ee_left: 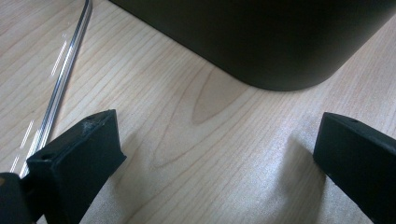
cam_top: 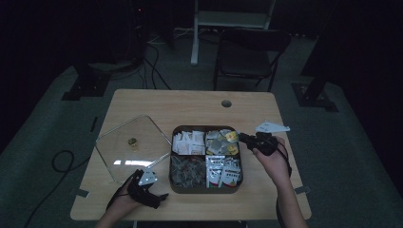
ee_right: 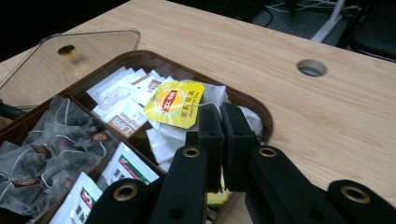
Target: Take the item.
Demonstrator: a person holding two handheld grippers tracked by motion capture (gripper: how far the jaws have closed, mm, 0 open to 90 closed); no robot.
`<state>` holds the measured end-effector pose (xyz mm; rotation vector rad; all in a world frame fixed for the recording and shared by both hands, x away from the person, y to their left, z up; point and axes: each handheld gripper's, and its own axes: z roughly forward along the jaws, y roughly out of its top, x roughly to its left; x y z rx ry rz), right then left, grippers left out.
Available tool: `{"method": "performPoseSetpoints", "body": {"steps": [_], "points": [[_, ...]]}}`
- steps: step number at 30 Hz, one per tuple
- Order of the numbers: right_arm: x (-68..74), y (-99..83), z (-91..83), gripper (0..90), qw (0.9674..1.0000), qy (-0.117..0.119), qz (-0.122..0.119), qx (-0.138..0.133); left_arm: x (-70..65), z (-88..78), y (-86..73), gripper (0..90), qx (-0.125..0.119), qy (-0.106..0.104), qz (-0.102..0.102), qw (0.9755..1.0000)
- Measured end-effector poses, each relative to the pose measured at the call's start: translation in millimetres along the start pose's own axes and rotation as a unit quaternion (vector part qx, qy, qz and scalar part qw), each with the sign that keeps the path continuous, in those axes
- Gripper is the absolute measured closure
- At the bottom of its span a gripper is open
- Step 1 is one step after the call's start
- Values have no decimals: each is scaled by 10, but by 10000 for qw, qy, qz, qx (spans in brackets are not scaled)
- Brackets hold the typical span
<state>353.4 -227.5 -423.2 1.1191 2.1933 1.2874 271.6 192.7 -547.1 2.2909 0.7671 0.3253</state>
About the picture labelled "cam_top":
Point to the square metal compartment box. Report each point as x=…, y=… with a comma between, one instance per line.
x=206, y=190

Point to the white metal desk frame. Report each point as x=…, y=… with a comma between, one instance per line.
x=195, y=38

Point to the grey tape piece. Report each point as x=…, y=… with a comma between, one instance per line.
x=302, y=190
x=81, y=192

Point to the person's left hand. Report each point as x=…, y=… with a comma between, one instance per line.
x=122, y=204

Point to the pile of white paper sachets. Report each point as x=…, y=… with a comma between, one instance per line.
x=188, y=143

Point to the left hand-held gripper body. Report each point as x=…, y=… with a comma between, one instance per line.
x=142, y=191

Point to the clear square lid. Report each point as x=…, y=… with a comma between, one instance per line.
x=126, y=158

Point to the small black floor strip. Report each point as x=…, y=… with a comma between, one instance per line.
x=93, y=124

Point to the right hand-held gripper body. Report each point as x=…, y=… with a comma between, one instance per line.
x=266, y=144

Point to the pile of dark clear packets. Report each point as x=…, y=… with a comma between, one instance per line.
x=188, y=172

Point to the yellow labelled tea bag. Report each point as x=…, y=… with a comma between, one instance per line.
x=231, y=136

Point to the black folding chair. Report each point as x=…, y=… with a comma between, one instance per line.
x=247, y=60

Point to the pile of white printed sachets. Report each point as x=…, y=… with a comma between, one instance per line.
x=223, y=172

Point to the person's right hand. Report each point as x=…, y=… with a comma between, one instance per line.
x=275, y=167

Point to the dark equipment tower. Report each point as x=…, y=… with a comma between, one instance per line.
x=138, y=31

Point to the pile of silver yellow packets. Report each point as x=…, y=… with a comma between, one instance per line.
x=218, y=146

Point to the black stand base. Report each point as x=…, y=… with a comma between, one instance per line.
x=312, y=96
x=87, y=87

